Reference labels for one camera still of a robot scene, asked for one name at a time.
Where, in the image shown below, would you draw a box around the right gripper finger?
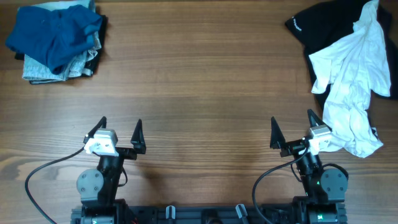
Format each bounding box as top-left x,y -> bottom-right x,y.
270,116 -> 285,149
307,109 -> 331,130

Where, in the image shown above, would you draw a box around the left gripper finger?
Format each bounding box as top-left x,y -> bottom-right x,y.
84,116 -> 107,144
131,119 -> 146,154

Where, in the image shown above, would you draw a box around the white t-shirt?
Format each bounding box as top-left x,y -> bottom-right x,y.
309,1 -> 391,158

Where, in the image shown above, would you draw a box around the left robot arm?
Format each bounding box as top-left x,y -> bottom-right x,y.
70,117 -> 146,224

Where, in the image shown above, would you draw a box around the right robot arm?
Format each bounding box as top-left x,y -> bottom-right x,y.
262,109 -> 349,223

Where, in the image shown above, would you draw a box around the black folded garment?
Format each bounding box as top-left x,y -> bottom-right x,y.
14,15 -> 108,85

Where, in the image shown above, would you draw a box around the light grey folded jeans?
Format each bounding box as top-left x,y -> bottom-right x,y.
22,0 -> 103,84

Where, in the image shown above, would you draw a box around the black t-shirt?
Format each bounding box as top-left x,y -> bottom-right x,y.
284,0 -> 398,138

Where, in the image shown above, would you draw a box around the blue folded shirt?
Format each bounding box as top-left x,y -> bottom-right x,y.
6,5 -> 103,75

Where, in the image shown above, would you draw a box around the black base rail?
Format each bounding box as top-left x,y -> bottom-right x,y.
70,203 -> 348,224

